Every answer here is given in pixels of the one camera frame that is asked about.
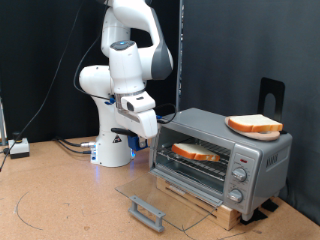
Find black foam pad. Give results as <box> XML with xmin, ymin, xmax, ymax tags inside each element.
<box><xmin>239</xmin><ymin>208</ymin><xmax>268</xmax><ymax>226</ymax></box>
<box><xmin>261</xmin><ymin>198</ymin><xmax>280</xmax><ymax>213</ymax></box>

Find grey toaster oven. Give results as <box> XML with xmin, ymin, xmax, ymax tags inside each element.
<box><xmin>148</xmin><ymin>107</ymin><xmax>294</xmax><ymax>222</ymax></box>

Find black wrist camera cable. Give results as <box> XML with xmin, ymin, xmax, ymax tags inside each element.
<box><xmin>73</xmin><ymin>33</ymin><xmax>178</xmax><ymax>125</ymax></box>

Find metal frame post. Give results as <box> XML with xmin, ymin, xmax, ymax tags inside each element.
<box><xmin>0</xmin><ymin>96</ymin><xmax>8</xmax><ymax>147</ymax></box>

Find wooden block base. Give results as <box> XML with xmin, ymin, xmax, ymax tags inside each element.
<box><xmin>155</xmin><ymin>176</ymin><xmax>243</xmax><ymax>231</ymax></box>

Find long hanging black cable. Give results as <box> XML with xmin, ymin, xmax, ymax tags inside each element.
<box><xmin>0</xmin><ymin>0</ymin><xmax>84</xmax><ymax>173</ymax></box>

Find silver timer knob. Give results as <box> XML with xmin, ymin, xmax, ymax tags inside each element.
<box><xmin>227</xmin><ymin>188</ymin><xmax>244</xmax><ymax>204</ymax></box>

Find vertical metal pole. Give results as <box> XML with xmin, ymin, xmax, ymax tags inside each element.
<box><xmin>175</xmin><ymin>0</ymin><xmax>185</xmax><ymax>113</ymax></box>

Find toast slice on oven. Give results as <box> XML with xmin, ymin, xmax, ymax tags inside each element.
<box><xmin>224</xmin><ymin>116</ymin><xmax>282</xmax><ymax>142</ymax></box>

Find emergency stop button box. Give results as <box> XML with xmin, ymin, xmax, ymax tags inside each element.
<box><xmin>8</xmin><ymin>131</ymin><xmax>31</xmax><ymax>160</ymax></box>

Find white bread slice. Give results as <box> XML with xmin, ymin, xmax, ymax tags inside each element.
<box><xmin>227</xmin><ymin>114</ymin><xmax>284</xmax><ymax>133</ymax></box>
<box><xmin>171</xmin><ymin>142</ymin><xmax>222</xmax><ymax>163</ymax></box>

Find robot base cables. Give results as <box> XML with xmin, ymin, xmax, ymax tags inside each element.
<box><xmin>53</xmin><ymin>135</ymin><xmax>98</xmax><ymax>155</ymax></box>

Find wire oven rack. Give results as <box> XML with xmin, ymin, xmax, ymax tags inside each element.
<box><xmin>156</xmin><ymin>138</ymin><xmax>232</xmax><ymax>183</ymax></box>

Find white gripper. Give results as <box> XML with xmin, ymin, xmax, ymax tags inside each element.
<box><xmin>114</xmin><ymin>91</ymin><xmax>160</xmax><ymax>148</ymax></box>

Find black metal bookend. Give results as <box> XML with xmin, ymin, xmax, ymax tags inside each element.
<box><xmin>258</xmin><ymin>77</ymin><xmax>288</xmax><ymax>135</ymax></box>

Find silver temperature knob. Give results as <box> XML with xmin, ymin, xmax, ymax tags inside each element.
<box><xmin>232</xmin><ymin>167</ymin><xmax>248</xmax><ymax>183</ymax></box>

